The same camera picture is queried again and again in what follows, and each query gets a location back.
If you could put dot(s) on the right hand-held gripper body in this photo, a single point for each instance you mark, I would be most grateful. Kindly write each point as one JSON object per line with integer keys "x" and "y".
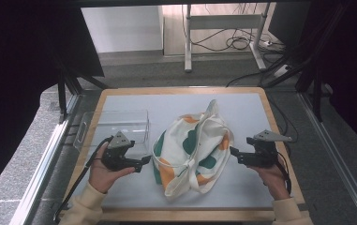
{"x": 262, "y": 156}

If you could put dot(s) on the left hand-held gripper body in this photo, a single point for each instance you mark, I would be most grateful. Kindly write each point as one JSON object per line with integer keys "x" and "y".
{"x": 116, "y": 156}

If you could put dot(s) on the clear plastic container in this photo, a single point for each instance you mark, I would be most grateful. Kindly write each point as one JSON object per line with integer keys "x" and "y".
{"x": 116, "y": 125}

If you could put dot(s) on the white tote bag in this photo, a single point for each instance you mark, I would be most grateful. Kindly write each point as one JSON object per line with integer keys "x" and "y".
{"x": 195, "y": 150}

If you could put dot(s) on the person's left hand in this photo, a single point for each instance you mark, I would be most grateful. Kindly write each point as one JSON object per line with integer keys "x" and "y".
{"x": 101, "y": 178}

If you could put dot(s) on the person's right hand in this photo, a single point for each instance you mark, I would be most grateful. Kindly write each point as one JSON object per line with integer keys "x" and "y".
{"x": 276, "y": 181}

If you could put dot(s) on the white table mat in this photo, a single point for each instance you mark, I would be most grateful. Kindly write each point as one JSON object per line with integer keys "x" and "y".
{"x": 154, "y": 106}

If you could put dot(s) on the black metal stand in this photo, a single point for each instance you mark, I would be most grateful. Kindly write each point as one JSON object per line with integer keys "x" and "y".
{"x": 316, "y": 93}
{"x": 62, "y": 97}

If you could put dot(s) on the white power strip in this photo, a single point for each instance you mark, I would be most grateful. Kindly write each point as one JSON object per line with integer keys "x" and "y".
{"x": 281, "y": 71}

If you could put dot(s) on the black curtain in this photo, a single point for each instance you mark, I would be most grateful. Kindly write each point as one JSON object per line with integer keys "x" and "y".
{"x": 17, "y": 78}
{"x": 354, "y": 62}

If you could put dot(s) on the white panel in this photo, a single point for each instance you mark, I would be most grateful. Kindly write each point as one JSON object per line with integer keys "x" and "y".
{"x": 123, "y": 28}

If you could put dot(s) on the aluminium frame rail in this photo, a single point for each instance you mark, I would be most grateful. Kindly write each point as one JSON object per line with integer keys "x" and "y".
{"x": 38, "y": 175}
{"x": 338, "y": 159}

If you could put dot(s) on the white metal desk frame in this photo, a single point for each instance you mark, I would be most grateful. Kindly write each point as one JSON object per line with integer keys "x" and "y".
{"x": 223, "y": 22}

